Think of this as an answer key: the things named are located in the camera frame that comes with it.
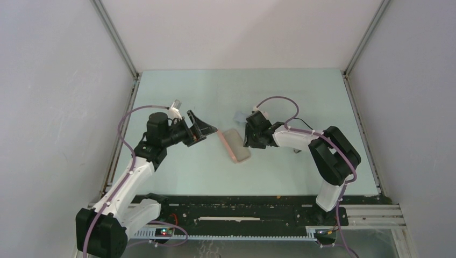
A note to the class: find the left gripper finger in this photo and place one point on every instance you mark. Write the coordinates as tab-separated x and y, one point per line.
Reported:
192	141
200	128

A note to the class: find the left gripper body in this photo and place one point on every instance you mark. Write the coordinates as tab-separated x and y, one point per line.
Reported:
181	133

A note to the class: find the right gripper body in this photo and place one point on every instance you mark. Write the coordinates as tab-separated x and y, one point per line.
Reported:
253	138

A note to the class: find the light blue cleaning cloth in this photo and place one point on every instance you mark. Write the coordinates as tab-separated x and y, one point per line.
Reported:
240	117

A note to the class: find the pink glasses case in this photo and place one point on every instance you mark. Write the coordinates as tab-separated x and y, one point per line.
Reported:
234	145

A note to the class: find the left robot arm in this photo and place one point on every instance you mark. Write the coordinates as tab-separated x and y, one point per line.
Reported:
105	229

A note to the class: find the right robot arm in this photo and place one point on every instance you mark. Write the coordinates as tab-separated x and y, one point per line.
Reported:
335	157

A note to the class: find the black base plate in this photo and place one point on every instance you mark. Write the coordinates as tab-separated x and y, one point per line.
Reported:
245	215

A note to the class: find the blue toothed cable duct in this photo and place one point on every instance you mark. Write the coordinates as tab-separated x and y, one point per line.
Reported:
147	233

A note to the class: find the aluminium frame rail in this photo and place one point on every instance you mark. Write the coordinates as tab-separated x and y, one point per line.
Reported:
357	219

